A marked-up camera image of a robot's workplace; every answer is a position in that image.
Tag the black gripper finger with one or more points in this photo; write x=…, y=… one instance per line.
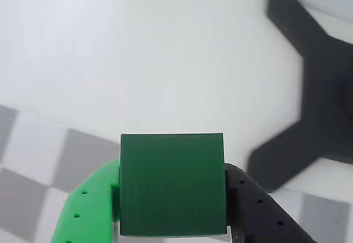
x=259, y=215

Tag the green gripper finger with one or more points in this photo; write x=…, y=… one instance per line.
x=88, y=207

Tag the green dice cube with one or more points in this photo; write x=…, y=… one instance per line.
x=172, y=185

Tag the grey white checkerboard mat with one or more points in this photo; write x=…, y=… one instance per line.
x=80, y=149

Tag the black cross-shaped stand base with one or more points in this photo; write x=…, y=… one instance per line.
x=322, y=94

